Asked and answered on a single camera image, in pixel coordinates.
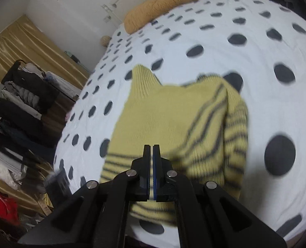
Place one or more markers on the round wicker lamp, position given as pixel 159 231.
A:
pixel 106 41

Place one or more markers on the white garment pile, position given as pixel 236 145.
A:
pixel 5 168

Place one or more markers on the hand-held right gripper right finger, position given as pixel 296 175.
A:
pixel 156 165

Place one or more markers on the orange pillow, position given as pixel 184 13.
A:
pixel 158 5

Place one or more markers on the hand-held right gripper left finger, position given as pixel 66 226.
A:
pixel 147 165

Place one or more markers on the gold curtain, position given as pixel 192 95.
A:
pixel 39 46

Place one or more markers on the red bag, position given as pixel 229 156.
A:
pixel 5 208

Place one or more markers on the grey puffer jacket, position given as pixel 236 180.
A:
pixel 23 97

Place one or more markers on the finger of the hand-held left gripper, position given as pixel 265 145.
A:
pixel 57 186

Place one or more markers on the yellow striped zip sweater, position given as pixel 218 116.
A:
pixel 153 113

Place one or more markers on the white polka-dot bed cover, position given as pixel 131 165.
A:
pixel 246 64

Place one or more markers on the dark hanging clothes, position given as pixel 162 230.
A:
pixel 18 129

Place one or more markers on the white striped hanging shirt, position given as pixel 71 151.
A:
pixel 65 86

